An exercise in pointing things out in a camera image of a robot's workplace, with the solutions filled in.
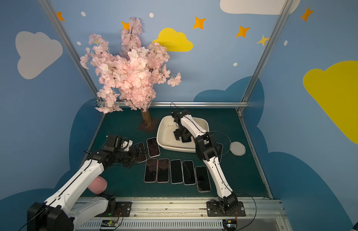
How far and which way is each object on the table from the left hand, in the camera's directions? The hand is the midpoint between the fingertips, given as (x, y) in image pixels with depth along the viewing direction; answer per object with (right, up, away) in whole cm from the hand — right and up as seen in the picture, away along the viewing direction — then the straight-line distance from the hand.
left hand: (144, 154), depth 79 cm
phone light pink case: (+34, -17, +9) cm, 40 cm away
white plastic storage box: (+10, +6, +23) cm, 26 cm away
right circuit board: (+46, -34, -7) cm, 58 cm away
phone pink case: (+18, -14, +5) cm, 24 cm away
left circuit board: (-16, -33, -8) cm, 38 cm away
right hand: (+25, +9, +24) cm, 36 cm away
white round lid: (+61, 0, +20) cm, 64 cm away
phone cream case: (+1, +1, +19) cm, 19 cm away
